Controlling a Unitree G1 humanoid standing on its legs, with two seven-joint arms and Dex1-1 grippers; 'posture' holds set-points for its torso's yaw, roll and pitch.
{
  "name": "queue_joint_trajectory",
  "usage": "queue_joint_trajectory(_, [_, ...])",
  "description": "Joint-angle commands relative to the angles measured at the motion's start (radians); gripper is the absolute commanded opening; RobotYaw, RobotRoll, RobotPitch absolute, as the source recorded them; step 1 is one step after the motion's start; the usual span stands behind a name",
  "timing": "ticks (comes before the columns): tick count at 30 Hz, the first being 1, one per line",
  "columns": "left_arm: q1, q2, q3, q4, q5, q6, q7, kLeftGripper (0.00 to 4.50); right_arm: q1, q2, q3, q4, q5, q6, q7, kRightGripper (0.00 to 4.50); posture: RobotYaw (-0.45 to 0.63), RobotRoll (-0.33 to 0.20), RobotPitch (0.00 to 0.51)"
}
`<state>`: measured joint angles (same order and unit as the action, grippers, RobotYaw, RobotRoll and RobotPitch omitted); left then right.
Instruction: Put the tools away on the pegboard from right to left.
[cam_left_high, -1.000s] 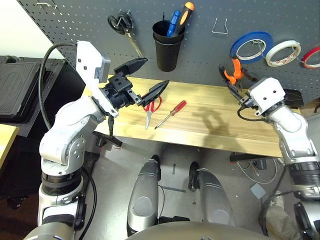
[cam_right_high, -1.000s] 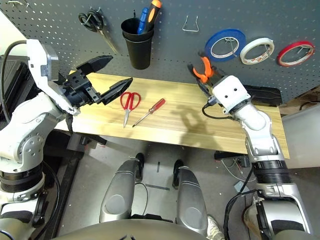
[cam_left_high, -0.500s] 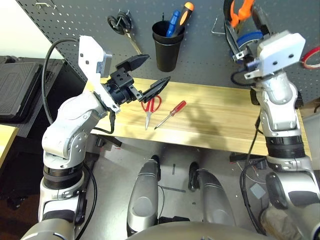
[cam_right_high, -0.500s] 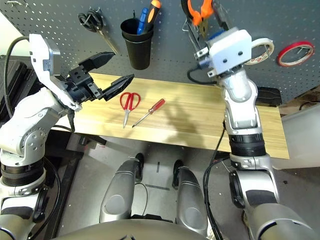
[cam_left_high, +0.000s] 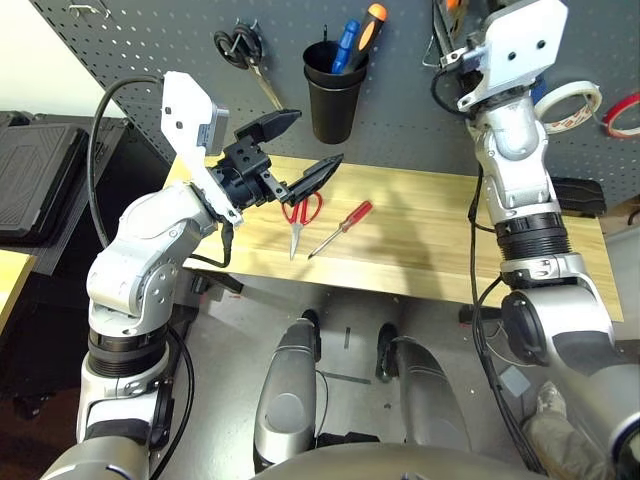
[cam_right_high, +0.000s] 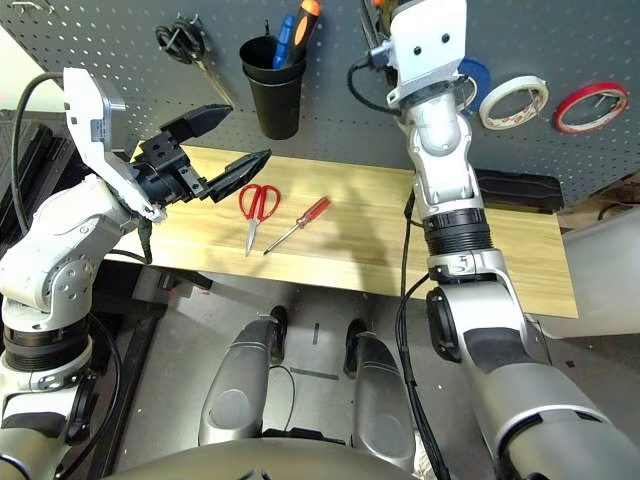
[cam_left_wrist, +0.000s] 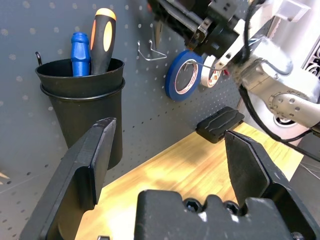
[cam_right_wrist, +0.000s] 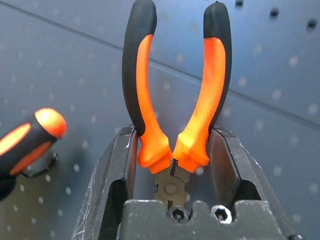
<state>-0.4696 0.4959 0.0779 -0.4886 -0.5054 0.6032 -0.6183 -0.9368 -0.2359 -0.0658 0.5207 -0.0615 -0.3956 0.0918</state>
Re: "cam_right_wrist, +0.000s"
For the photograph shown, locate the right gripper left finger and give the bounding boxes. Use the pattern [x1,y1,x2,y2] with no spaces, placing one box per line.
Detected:
[71,124,140,240]

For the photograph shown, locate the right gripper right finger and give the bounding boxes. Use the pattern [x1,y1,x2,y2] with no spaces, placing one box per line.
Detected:
[208,126,305,240]

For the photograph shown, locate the orange black pliers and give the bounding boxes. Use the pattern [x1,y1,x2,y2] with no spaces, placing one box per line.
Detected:
[121,0,233,208]

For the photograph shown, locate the grey metal pegboard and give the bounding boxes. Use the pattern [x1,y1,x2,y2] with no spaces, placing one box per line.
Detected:
[0,0,320,240]

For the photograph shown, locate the black cup hook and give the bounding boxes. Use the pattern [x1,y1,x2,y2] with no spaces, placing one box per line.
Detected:
[22,151,60,179]

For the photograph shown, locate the orange black screwdriver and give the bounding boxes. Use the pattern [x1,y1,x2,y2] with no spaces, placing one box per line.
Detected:
[0,107,68,201]

